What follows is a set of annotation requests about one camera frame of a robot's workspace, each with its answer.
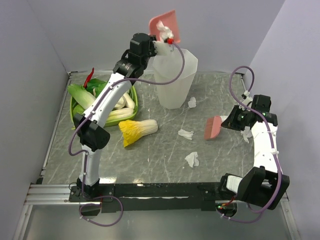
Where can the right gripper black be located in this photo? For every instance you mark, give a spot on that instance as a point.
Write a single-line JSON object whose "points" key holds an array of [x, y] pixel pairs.
{"points": [[230, 122]]}

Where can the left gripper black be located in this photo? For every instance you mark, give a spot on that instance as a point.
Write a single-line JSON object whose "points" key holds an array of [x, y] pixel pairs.
{"points": [[153, 38]]}

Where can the paper scrap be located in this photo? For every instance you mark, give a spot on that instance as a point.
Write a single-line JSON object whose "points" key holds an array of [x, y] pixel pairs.
{"points": [[192, 159], [165, 33], [186, 134], [192, 103], [246, 134]]}

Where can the pink hand brush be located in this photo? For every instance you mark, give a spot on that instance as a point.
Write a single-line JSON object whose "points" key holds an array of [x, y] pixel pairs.
{"points": [[212, 127]]}

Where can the pink dustpan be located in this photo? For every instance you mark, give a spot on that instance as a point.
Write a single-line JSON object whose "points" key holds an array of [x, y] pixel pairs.
{"points": [[169, 19]]}

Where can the paper scrap edge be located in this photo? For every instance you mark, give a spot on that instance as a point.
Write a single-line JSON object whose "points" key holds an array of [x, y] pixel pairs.
{"points": [[224, 117]]}

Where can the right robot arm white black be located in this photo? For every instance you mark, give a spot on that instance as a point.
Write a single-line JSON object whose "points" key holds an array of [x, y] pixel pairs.
{"points": [[265, 184]]}

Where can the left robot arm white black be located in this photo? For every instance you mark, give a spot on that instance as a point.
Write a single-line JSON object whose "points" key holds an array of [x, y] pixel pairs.
{"points": [[90, 125]]}

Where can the white radish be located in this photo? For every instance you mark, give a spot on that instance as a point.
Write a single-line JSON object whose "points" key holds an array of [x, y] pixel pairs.
{"points": [[126, 101]]}

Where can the white plastic waste bin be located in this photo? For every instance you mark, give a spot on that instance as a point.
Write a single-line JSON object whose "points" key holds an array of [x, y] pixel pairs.
{"points": [[165, 68]]}

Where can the red chili pepper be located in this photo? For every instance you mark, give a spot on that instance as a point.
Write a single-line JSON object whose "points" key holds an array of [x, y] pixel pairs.
{"points": [[88, 78]]}

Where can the green vegetable tray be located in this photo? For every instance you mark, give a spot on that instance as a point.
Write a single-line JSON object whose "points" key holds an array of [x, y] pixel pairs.
{"points": [[73, 105]]}

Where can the green celery stalk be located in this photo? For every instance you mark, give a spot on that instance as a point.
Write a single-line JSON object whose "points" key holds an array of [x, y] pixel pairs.
{"points": [[118, 115]]}

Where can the large white napa cabbage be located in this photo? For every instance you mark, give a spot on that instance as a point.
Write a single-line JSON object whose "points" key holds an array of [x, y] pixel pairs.
{"points": [[84, 98]]}

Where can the yellow napa cabbage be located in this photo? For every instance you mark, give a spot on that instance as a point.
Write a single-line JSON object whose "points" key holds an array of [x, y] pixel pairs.
{"points": [[132, 130]]}

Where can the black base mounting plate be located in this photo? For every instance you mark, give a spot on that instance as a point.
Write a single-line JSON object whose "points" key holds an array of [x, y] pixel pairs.
{"points": [[113, 197]]}

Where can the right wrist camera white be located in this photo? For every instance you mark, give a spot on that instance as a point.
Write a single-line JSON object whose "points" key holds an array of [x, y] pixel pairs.
{"points": [[246, 99]]}

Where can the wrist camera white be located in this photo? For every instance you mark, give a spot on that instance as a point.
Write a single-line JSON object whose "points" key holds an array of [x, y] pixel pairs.
{"points": [[246, 99], [164, 48]]}

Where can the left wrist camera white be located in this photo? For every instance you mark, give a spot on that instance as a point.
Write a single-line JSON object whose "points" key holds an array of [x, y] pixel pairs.
{"points": [[164, 48]]}

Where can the aluminium rail frame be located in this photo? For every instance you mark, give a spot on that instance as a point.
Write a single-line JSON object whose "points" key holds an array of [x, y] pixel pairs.
{"points": [[45, 194]]}

